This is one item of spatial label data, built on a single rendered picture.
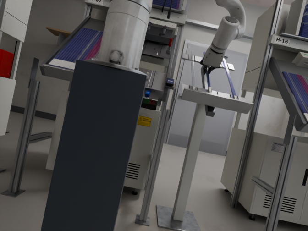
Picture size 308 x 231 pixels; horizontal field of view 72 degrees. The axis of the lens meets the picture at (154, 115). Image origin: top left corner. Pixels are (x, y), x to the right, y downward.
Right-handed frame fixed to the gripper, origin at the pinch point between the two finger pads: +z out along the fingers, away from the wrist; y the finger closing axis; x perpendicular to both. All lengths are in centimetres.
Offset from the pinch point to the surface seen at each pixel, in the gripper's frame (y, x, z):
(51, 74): 85, 20, 10
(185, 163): 0, 43, 35
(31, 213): 73, 83, 43
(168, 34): 25.6, -39.3, 5.7
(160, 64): 26, -43, 36
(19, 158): 92, 58, 41
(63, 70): 78, 20, 6
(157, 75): 27.7, 4.7, 7.4
